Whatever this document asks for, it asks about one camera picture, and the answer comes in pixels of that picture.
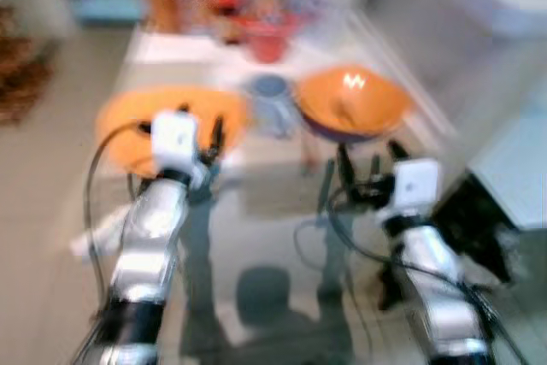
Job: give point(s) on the orange plate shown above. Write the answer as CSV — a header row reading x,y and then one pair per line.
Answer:
x,y
128,130

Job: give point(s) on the grey cup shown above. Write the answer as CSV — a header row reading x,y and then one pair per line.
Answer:
x,y
269,104

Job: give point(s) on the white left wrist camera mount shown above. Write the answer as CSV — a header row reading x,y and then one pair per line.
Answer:
x,y
175,138

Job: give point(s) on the white cabinet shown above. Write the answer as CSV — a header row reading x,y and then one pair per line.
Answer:
x,y
513,173

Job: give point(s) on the orange bowl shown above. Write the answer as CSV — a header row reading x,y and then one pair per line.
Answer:
x,y
350,104

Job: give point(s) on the black metal frame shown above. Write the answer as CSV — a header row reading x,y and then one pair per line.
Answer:
x,y
470,220

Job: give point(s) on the red cup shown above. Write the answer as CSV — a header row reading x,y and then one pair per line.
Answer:
x,y
265,36

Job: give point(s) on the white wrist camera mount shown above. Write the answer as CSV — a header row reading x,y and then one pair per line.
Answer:
x,y
175,138
416,185

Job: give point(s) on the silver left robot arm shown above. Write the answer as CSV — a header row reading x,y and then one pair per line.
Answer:
x,y
149,237

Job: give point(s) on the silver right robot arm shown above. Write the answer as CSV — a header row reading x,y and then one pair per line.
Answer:
x,y
440,288

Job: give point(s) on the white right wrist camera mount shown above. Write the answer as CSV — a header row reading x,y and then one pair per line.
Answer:
x,y
416,185

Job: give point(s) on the white cloth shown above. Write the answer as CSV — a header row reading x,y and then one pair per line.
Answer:
x,y
92,241

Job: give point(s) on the brown woven mat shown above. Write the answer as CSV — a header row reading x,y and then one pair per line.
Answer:
x,y
21,74

